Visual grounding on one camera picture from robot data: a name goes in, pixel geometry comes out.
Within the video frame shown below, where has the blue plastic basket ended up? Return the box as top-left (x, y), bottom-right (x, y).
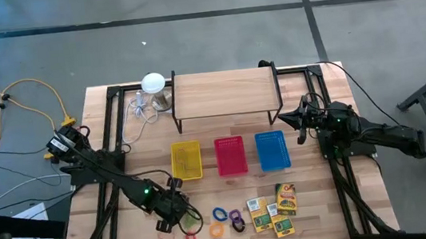
top-left (253, 129), bottom-right (293, 173)

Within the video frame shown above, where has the yellow extension cable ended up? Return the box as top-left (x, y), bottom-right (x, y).
top-left (0, 57), bottom-right (82, 168)

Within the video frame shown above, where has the white lamp cable with adapter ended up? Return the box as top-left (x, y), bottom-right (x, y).
top-left (116, 87), bottom-right (163, 146)

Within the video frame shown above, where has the wooden shelf riser black frame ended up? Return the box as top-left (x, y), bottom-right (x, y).
top-left (166, 58), bottom-right (287, 137)

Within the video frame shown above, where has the orange coil wrist keychain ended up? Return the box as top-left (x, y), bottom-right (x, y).
top-left (207, 220), bottom-right (226, 239)

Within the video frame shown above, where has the black coil wrist keychain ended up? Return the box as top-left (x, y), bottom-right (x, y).
top-left (231, 218), bottom-right (248, 235)

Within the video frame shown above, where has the yellow plastic basket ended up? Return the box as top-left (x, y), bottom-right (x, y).
top-left (168, 139), bottom-right (205, 183)

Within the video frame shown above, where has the black aluminium rig frame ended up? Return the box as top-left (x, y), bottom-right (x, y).
top-left (43, 54), bottom-right (402, 239)

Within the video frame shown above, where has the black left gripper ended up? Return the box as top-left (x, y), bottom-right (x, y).
top-left (150, 177), bottom-right (194, 234)

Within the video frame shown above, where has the blue coil wrist keychain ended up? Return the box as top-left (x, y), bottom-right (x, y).
top-left (211, 205), bottom-right (229, 223)

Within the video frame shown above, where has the green coil wrist keychain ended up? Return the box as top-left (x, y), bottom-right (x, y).
top-left (181, 212), bottom-right (201, 232)

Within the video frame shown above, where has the purple coil wrist keychain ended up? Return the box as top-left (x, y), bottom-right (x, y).
top-left (228, 208), bottom-right (243, 224)

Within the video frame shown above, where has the white mushroom table lamp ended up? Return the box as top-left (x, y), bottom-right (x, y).
top-left (139, 70), bottom-right (175, 115)

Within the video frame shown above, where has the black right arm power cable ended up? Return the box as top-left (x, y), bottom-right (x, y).
top-left (315, 52), bottom-right (402, 135)

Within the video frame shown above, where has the red plastic basket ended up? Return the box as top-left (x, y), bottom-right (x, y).
top-left (213, 134), bottom-right (249, 177)

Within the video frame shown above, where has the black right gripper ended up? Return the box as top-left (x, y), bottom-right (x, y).
top-left (276, 92), bottom-right (335, 148)

